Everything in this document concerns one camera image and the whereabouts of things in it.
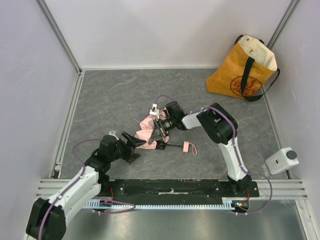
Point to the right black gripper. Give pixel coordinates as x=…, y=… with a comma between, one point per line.
x=160, y=127

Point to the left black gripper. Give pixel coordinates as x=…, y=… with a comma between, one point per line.
x=126, y=146

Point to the pink folding umbrella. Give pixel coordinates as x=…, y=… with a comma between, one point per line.
x=146, y=128

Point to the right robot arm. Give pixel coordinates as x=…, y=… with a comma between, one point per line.
x=220, y=127

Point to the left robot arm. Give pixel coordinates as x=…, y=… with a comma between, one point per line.
x=49, y=218

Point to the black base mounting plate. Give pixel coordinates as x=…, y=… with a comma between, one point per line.
x=174, y=191

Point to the yellow Trader Joe's tote bag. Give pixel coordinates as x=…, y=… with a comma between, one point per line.
x=245, y=70

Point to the white box with grey knob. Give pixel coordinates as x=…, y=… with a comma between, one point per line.
x=282, y=160

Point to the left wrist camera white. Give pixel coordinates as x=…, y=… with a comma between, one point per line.
x=113, y=133

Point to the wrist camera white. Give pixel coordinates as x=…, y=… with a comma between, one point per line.
x=113, y=133
x=154, y=111

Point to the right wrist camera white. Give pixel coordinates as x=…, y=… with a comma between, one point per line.
x=154, y=111

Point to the light blue cable duct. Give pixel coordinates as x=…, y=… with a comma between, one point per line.
x=96, y=204

